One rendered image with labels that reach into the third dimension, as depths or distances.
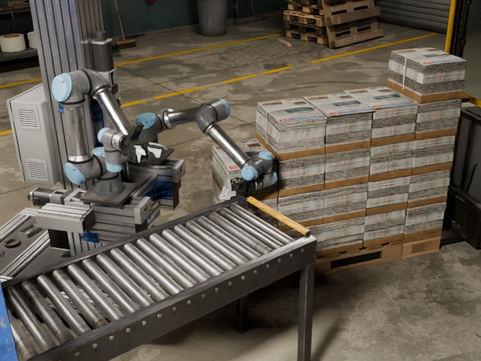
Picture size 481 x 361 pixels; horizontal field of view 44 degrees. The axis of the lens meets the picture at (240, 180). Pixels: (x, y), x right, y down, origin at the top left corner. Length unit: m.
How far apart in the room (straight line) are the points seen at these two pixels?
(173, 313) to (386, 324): 1.54
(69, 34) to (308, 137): 1.36
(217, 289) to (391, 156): 1.66
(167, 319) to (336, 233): 1.67
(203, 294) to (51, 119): 1.39
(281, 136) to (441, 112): 1.01
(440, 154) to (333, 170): 0.72
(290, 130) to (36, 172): 1.40
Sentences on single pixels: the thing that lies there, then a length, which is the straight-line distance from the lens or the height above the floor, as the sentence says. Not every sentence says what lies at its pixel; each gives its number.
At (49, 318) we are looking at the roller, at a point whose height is 0.80.
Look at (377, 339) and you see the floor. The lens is 3.42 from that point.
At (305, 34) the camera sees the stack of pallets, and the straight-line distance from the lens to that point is 9.90.
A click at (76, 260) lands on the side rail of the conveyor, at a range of 2.63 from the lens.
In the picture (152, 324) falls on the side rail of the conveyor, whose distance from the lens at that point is 2.30.
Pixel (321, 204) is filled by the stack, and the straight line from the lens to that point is 3.57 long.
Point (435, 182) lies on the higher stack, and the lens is 3.94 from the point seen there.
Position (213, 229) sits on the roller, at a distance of 2.76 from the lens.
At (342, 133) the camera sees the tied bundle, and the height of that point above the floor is 0.94.
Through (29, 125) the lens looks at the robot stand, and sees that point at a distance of 3.33.
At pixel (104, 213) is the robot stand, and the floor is 0.71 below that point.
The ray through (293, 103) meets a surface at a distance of 3.56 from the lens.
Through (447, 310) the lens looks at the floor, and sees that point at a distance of 3.71.
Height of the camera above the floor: 2.18
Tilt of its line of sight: 26 degrees down
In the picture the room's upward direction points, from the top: 1 degrees counter-clockwise
